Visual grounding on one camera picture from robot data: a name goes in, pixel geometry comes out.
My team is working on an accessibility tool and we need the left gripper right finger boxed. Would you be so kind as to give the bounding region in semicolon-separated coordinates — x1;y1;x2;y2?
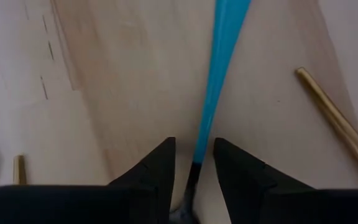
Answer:
213;138;315;224

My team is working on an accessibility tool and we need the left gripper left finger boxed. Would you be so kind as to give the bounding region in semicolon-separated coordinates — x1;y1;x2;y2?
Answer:
108;136;177;224

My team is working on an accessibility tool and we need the long wooden utensil handle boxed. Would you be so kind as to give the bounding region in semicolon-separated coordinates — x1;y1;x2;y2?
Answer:
295;66;358;188

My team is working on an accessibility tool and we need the blue handled dark fork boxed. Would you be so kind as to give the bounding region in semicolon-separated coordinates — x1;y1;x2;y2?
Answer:
169;0;253;224

